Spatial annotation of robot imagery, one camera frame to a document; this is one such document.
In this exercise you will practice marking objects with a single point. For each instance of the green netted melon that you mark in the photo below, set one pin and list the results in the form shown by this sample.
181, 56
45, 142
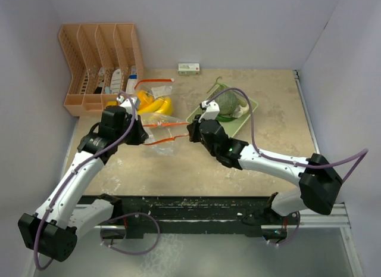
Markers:
227, 102

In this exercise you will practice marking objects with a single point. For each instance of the small green white box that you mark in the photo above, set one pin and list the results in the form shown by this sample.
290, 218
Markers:
188, 69

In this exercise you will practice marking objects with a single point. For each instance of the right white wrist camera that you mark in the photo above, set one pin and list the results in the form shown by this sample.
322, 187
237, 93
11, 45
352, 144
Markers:
210, 110

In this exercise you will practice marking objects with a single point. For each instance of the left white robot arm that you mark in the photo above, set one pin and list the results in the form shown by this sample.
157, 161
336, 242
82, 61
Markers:
54, 229

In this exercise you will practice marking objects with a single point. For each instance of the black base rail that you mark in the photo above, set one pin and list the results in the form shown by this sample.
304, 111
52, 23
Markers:
140, 215

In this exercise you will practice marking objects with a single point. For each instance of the yellow banana bunch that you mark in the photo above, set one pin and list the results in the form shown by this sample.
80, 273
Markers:
160, 105

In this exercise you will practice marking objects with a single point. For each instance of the clear orange-zip bag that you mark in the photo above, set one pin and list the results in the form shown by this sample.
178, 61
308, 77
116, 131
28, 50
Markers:
164, 133
158, 88

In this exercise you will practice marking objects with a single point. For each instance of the aluminium frame rail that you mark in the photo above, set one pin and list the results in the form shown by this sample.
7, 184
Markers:
339, 219

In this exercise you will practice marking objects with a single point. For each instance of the white garlic bulb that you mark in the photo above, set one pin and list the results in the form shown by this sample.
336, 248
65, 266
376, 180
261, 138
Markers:
240, 111

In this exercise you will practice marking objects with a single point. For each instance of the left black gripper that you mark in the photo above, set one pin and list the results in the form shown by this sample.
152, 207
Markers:
140, 134

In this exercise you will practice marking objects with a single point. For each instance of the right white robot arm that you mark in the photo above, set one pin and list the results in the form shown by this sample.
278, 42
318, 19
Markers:
317, 184

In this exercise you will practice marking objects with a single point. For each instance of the yellow small box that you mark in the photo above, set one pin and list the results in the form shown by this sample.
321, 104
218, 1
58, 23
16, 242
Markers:
112, 103

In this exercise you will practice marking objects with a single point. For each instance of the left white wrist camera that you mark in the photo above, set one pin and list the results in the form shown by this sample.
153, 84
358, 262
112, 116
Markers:
131, 104

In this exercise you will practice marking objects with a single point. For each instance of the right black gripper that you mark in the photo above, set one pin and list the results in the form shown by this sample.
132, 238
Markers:
194, 127

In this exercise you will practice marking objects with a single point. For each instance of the black white item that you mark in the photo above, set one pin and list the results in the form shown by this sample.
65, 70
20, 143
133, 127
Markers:
100, 81

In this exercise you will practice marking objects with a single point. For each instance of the white patterned pouch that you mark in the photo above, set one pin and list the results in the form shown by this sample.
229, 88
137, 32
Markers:
115, 81

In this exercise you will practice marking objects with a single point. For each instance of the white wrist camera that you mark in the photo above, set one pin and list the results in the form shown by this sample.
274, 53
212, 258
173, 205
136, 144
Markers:
131, 104
210, 110

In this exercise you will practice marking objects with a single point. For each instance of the white blue packet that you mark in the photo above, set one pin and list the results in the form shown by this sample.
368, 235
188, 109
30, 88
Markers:
132, 80

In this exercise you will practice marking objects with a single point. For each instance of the orange bell pepper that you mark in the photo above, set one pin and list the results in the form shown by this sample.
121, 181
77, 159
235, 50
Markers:
145, 99

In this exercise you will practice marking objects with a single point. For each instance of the pink desk file organizer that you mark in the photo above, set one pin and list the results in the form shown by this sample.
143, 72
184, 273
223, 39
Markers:
89, 46

